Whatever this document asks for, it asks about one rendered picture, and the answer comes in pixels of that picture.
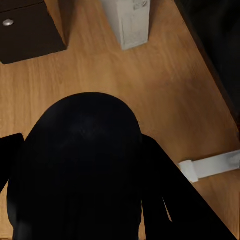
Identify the desktop computer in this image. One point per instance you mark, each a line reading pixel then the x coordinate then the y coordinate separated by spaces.
pixel 129 20

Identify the cabinet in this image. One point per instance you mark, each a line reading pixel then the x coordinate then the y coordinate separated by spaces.
pixel 30 29

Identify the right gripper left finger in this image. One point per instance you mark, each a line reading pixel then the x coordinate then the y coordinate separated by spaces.
pixel 9 148

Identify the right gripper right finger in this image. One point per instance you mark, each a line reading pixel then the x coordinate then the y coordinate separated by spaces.
pixel 172 208

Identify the mouse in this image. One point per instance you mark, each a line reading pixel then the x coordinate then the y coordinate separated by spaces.
pixel 77 175

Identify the desk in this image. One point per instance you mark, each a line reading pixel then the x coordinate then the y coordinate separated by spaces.
pixel 216 32

